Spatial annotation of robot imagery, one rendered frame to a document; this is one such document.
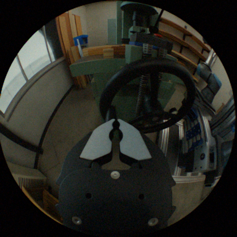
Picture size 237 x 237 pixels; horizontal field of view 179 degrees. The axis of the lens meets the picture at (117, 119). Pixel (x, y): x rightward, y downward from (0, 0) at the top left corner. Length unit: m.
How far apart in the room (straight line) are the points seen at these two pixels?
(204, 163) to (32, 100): 1.77
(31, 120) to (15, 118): 0.30
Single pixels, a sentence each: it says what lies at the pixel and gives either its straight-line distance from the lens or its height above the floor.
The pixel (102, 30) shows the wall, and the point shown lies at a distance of 2.91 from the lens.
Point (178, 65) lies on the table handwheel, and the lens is 0.15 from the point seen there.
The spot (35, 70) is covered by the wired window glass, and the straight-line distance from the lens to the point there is 1.58.
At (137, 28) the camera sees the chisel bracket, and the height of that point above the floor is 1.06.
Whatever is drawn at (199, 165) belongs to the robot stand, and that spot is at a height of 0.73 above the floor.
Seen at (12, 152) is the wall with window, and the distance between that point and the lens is 1.45.
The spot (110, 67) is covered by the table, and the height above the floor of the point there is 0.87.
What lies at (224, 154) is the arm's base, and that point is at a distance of 0.54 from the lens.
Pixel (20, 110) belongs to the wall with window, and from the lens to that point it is 1.36.
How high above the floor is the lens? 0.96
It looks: 57 degrees down
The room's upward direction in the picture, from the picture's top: 1 degrees clockwise
